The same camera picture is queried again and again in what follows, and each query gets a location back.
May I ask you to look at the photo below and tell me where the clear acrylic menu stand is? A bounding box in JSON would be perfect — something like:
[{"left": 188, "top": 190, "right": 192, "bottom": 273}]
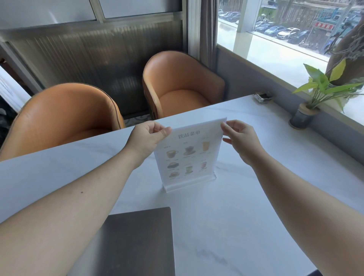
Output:
[{"left": 154, "top": 117, "right": 227, "bottom": 193}]

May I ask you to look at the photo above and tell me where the green potted plant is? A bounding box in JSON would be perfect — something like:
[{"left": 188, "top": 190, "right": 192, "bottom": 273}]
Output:
[{"left": 289, "top": 58, "right": 364, "bottom": 130}]

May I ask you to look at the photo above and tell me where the person's right hand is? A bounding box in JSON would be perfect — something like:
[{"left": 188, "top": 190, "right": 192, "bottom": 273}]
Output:
[{"left": 221, "top": 120, "right": 266, "bottom": 168}]

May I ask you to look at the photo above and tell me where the small glass ashtray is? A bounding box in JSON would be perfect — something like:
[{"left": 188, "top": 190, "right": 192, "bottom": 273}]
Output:
[{"left": 254, "top": 92, "right": 274, "bottom": 103}]

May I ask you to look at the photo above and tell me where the grey curtain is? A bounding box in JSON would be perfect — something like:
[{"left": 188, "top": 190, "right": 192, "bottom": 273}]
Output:
[{"left": 188, "top": 0, "right": 219, "bottom": 71}]

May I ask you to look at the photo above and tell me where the orange leather armchair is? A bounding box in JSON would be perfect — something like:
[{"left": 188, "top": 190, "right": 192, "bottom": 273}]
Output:
[
  {"left": 0, "top": 83, "right": 126, "bottom": 162},
  {"left": 142, "top": 51, "right": 226, "bottom": 120}
]

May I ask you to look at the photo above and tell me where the person's left forearm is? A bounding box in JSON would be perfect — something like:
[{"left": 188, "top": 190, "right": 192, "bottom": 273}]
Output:
[{"left": 0, "top": 148, "right": 137, "bottom": 276}]

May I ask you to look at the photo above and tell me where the person's left hand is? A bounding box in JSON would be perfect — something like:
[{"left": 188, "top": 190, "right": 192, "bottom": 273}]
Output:
[{"left": 124, "top": 121, "right": 172, "bottom": 168}]

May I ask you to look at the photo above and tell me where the brown tree trunk decoration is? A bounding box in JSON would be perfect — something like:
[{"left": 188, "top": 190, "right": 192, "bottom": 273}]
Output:
[{"left": 324, "top": 17, "right": 364, "bottom": 87}]

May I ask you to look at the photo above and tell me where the person's right forearm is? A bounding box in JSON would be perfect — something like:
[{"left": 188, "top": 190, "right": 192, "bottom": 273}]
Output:
[{"left": 252, "top": 154, "right": 364, "bottom": 276}]

